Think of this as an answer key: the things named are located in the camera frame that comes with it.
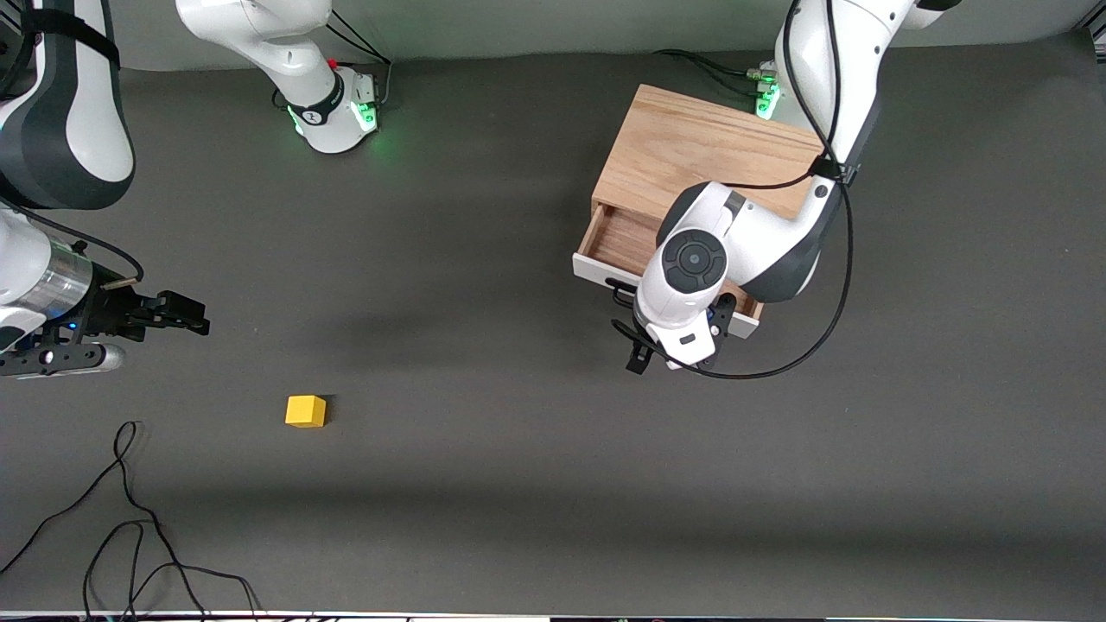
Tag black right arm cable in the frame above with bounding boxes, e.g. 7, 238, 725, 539
0, 201, 144, 288

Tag white-fronted wooden drawer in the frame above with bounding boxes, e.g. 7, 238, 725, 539
572, 203, 766, 340

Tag black base cables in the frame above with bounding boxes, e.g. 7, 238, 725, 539
652, 48, 779, 98
272, 9, 395, 113

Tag loose thin black cable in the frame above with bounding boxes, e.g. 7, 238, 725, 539
0, 421, 264, 622

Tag dark grey table mat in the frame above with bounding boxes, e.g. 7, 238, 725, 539
0, 30, 1106, 619

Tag black right base cables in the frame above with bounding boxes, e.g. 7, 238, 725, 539
272, 9, 395, 113

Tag wooden cabinet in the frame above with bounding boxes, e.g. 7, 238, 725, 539
591, 84, 826, 260

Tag black left base cables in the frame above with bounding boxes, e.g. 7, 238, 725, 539
652, 48, 779, 98

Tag yellow block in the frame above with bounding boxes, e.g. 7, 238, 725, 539
285, 395, 327, 428

